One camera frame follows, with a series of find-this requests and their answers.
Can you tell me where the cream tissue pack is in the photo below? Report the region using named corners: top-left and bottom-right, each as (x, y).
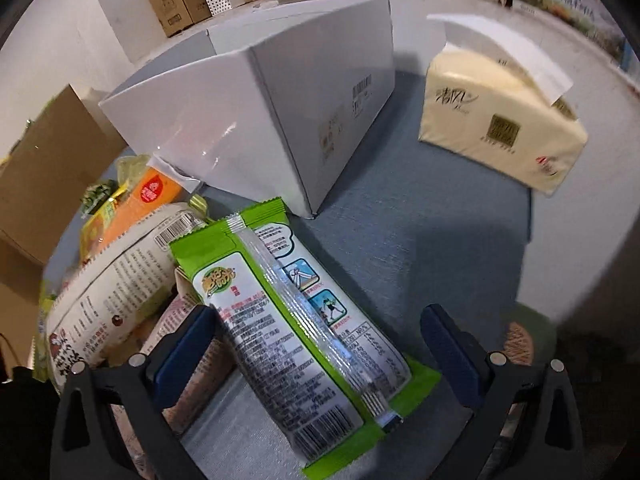
top-left (417, 14), bottom-right (588, 197)

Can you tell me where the dark green snack packet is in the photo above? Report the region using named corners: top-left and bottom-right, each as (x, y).
top-left (81, 180), bottom-right (121, 210)

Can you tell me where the pink snack packet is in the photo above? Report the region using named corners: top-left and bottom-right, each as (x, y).
top-left (110, 270), bottom-right (238, 461)

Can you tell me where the brown round wicker chair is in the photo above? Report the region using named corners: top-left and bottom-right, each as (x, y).
top-left (502, 305), bottom-right (558, 376)

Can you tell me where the orange snack packet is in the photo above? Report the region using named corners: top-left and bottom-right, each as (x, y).
top-left (82, 166), bottom-right (186, 261)

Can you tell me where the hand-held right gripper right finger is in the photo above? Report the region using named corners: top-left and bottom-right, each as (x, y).
top-left (420, 304), bottom-right (586, 480)

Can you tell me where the light green snack packet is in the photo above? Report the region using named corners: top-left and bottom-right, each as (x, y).
top-left (116, 155), bottom-right (151, 192)
top-left (187, 194), bottom-right (210, 222)

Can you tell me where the green white snack packet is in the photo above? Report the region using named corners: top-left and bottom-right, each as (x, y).
top-left (168, 198), bottom-right (442, 480)

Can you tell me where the white cardboard box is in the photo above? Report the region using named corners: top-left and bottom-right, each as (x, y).
top-left (98, 0), bottom-right (396, 219)

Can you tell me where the printed landscape board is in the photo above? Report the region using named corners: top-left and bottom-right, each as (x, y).
top-left (497, 0), bottom-right (628, 58)

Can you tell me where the white round snack packet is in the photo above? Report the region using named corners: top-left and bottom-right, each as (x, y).
top-left (45, 203), bottom-right (208, 393)

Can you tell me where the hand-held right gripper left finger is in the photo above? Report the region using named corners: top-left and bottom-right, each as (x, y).
top-left (50, 305), bottom-right (221, 480)

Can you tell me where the large brown cardboard box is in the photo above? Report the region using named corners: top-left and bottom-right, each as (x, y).
top-left (0, 84), bottom-right (130, 361)

